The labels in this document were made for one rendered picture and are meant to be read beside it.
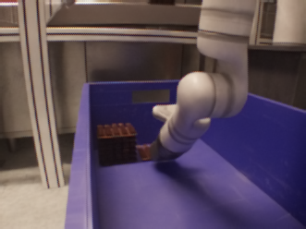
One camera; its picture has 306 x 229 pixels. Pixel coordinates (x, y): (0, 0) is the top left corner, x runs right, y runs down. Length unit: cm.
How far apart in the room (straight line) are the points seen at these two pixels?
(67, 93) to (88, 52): 23
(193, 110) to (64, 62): 86
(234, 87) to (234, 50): 6
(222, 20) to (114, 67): 86
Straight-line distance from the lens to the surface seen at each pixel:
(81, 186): 17
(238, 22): 29
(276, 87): 61
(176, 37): 82
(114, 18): 84
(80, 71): 108
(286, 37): 66
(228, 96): 31
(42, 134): 83
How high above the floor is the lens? 53
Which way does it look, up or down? 18 degrees down
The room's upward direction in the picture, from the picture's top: 1 degrees clockwise
